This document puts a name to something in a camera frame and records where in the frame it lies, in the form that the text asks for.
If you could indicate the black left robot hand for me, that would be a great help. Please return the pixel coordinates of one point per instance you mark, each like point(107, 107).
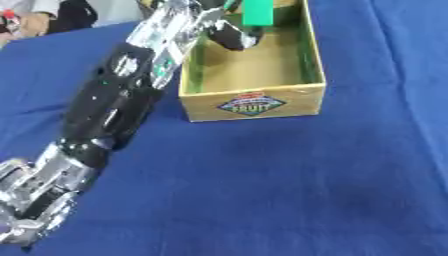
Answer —
point(232, 36)

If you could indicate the green rectangular block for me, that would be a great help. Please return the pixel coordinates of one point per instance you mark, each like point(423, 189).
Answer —
point(258, 12)

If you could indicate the tan cardboard box green inside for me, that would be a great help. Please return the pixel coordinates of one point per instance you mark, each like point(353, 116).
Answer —
point(252, 104)

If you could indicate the person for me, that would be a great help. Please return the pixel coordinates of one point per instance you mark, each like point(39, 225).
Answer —
point(35, 20)

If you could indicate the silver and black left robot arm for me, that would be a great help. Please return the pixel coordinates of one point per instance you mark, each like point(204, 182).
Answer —
point(111, 100)

